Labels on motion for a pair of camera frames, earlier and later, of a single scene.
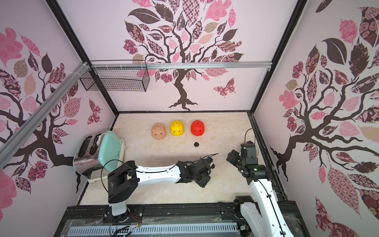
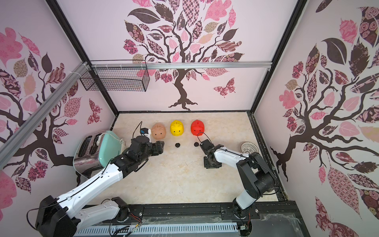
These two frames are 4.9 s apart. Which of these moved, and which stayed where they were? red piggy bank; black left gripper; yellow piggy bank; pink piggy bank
Moved: black left gripper
Stayed: red piggy bank; yellow piggy bank; pink piggy bank
